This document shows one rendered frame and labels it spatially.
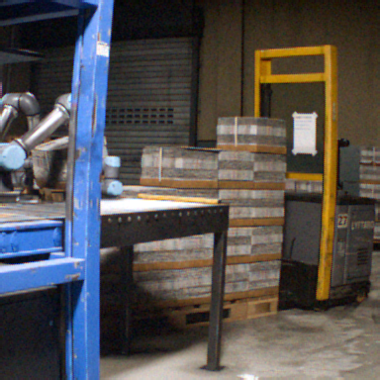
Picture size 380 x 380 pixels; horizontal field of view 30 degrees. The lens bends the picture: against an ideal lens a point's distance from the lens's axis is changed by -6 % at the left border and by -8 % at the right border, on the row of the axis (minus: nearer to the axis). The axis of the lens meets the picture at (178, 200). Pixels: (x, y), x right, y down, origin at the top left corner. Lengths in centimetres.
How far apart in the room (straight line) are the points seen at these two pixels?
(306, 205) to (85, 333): 333
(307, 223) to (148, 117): 696
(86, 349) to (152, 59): 1007
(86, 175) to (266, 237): 280
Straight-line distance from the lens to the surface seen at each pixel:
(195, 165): 439
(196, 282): 447
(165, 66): 1193
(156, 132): 1190
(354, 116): 1074
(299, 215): 537
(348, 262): 532
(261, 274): 485
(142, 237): 282
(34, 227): 220
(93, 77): 216
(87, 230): 216
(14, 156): 343
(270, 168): 481
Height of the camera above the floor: 99
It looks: 3 degrees down
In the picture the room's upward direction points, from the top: 2 degrees clockwise
